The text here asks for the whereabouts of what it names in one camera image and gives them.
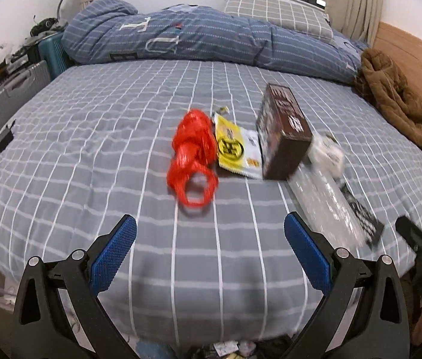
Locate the black charger adapter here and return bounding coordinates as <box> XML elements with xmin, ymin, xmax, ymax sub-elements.
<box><xmin>0</xmin><ymin>120</ymin><xmax>17</xmax><ymax>150</ymax></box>

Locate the yellow snack packet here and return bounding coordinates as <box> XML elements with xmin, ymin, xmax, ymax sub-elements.
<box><xmin>213</xmin><ymin>105</ymin><xmax>264</xmax><ymax>179</ymax></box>

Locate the grey checked bed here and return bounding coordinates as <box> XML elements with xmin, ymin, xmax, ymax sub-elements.
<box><xmin>0</xmin><ymin>58</ymin><xmax>422</xmax><ymax>345</ymax></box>

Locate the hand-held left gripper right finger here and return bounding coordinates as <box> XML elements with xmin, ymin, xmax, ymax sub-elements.
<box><xmin>282</xmin><ymin>211</ymin><xmax>411</xmax><ymax>359</ymax></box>

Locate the wooden headboard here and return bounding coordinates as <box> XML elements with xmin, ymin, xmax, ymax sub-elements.
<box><xmin>374</xmin><ymin>22</ymin><xmax>422</xmax><ymax>176</ymax></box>

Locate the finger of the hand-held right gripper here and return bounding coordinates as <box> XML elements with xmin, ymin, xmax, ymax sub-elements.
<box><xmin>395</xmin><ymin>215</ymin><xmax>422</xmax><ymax>252</ymax></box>

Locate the grey suitcase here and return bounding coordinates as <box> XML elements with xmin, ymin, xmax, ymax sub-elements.
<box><xmin>0</xmin><ymin>60</ymin><xmax>52</xmax><ymax>143</ymax></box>

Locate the black paper tag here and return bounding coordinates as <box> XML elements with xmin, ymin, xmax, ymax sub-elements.
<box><xmin>340</xmin><ymin>187</ymin><xmax>385</xmax><ymax>247</ymax></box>

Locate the wide cream curtain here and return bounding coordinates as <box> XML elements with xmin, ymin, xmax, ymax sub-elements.
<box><xmin>325</xmin><ymin>0</ymin><xmax>384</xmax><ymax>42</ymax></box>

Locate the white bun packet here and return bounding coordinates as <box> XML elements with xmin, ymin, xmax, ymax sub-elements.
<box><xmin>307</xmin><ymin>133</ymin><xmax>346</xmax><ymax>178</ymax></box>

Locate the brown carton box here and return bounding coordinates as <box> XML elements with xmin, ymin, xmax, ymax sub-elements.
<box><xmin>256</xmin><ymin>83</ymin><xmax>313</xmax><ymax>181</ymax></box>

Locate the clear bubble wrap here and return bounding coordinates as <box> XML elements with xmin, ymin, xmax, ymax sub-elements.
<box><xmin>288</xmin><ymin>165</ymin><xmax>369</xmax><ymax>247</ymax></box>

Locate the brown jacket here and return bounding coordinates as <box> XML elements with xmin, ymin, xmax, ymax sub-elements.
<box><xmin>353</xmin><ymin>48</ymin><xmax>422</xmax><ymax>162</ymax></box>

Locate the blue striped quilt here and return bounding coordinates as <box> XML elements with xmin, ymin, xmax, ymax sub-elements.
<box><xmin>62</xmin><ymin>0</ymin><xmax>371</xmax><ymax>85</ymax></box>

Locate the grey checked pillow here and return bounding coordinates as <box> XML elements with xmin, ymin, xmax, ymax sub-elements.
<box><xmin>223</xmin><ymin>0</ymin><xmax>334</xmax><ymax>42</ymax></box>

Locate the teal suitcase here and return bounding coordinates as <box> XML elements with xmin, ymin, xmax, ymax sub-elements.
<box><xmin>39</xmin><ymin>32</ymin><xmax>69</xmax><ymax>79</ymax></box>

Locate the pile of dark clutter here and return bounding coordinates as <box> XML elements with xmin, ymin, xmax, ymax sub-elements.
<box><xmin>0</xmin><ymin>15</ymin><xmax>66</xmax><ymax>83</ymax></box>

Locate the black trash bin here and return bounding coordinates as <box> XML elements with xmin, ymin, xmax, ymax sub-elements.
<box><xmin>186</xmin><ymin>337</ymin><xmax>297</xmax><ymax>359</ymax></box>

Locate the red plastic bag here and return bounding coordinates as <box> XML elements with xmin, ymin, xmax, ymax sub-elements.
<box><xmin>167</xmin><ymin>108</ymin><xmax>220</xmax><ymax>207</ymax></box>

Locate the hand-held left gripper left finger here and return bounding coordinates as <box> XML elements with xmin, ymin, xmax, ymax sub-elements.
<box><xmin>12</xmin><ymin>214</ymin><xmax>139</xmax><ymax>359</ymax></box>

